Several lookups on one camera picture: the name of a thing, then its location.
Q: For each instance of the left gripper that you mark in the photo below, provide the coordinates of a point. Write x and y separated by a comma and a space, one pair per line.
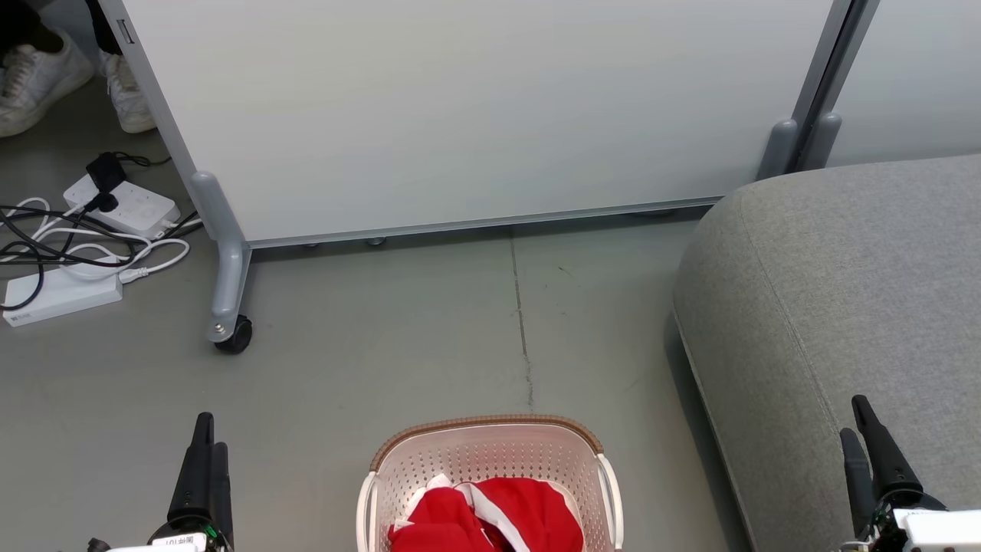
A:
188, 540

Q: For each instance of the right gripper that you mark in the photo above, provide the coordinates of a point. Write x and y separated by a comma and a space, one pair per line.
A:
935, 530

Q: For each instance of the red and white garment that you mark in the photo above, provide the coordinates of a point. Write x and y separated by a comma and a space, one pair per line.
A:
529, 510

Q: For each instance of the grey fabric sofa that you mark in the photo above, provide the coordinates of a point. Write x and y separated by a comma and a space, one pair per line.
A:
851, 307

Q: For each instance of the black caster wheel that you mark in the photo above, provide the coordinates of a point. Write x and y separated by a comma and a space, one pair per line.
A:
236, 337

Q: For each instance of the long white power strip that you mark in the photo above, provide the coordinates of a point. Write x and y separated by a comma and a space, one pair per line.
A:
65, 295

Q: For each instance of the white perforated laundry basket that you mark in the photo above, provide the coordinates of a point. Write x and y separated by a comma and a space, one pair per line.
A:
490, 452

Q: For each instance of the square white power strip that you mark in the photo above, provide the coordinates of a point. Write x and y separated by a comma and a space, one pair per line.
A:
142, 207

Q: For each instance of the black power adapter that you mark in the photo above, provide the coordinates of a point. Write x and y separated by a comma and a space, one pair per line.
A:
106, 170

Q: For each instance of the white sneaker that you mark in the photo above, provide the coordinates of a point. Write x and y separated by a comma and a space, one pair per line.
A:
129, 96
38, 80

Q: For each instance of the large white partition panel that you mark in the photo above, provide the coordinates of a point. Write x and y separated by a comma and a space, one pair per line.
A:
475, 107

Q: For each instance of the black trousers of person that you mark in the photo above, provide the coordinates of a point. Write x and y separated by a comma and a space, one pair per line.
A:
23, 19

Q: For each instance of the white partition panel grey frame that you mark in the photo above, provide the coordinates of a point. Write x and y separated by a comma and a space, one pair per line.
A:
912, 77

